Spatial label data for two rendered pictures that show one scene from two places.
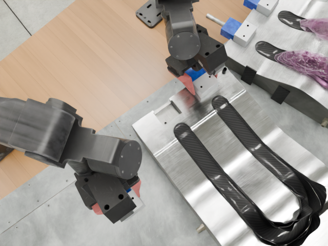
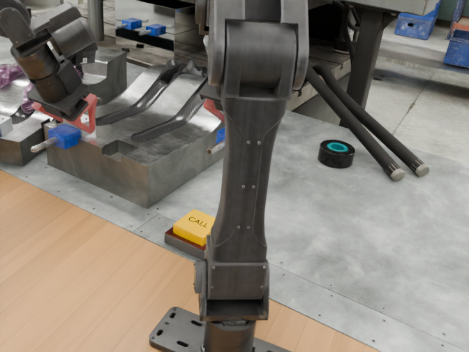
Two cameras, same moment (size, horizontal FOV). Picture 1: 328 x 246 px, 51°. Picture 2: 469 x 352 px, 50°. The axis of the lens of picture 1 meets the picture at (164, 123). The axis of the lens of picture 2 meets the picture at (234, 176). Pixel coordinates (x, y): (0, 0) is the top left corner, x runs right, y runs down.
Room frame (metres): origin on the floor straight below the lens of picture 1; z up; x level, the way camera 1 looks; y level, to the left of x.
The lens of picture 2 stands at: (0.59, 0.77, 1.32)
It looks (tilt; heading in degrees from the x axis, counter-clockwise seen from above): 29 degrees down; 233
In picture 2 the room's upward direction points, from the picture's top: 6 degrees clockwise
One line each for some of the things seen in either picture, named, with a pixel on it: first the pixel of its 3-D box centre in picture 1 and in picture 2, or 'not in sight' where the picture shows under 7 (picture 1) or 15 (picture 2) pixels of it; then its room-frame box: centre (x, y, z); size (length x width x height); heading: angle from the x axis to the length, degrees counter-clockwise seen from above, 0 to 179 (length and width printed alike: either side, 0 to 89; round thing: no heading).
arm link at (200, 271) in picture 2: not in sight; (231, 288); (0.30, 0.41, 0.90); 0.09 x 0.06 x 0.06; 152
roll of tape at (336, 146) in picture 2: not in sight; (336, 154); (-0.22, 0.08, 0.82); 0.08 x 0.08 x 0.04
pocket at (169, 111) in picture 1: (167, 114); (120, 156); (0.27, -0.01, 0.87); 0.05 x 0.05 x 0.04; 25
